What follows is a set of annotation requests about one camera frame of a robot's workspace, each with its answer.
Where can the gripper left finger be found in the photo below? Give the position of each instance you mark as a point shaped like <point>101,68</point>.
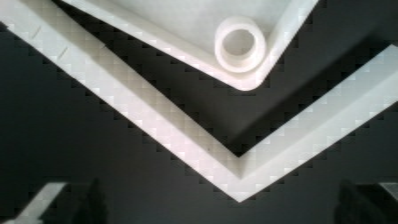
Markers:
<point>37,205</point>

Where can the white desk top tray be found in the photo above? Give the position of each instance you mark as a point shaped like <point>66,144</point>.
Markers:
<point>226,35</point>

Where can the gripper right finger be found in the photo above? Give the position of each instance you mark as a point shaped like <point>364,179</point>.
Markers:
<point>391,189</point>

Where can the white U-shaped fence frame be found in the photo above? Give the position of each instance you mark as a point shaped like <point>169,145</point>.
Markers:
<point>244,173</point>

